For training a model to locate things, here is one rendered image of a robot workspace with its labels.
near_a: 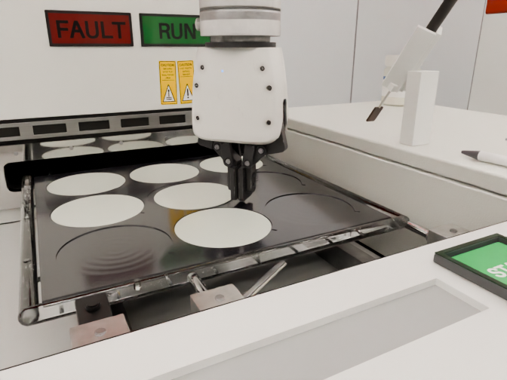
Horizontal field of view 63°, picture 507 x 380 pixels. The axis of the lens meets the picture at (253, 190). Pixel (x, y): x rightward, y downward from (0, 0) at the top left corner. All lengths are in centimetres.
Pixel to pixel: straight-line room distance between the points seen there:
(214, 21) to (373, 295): 31
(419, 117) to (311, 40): 216
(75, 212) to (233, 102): 22
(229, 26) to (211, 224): 20
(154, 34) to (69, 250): 40
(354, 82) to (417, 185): 240
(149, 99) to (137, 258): 38
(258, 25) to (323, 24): 228
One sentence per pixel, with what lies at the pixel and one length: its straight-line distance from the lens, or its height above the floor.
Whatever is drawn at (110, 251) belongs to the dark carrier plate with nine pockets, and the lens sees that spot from 40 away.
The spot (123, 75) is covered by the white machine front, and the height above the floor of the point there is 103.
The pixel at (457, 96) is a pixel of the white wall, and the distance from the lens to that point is 365.
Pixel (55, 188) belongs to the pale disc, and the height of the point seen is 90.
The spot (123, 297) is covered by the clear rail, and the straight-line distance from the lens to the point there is 34.
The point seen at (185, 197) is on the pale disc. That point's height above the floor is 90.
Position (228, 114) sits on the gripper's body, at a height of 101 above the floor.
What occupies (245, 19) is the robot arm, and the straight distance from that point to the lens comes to 42.
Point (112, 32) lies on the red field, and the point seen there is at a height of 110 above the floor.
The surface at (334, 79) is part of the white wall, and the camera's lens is 277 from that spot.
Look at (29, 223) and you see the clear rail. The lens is 49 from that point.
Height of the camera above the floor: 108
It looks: 19 degrees down
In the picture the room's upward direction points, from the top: straight up
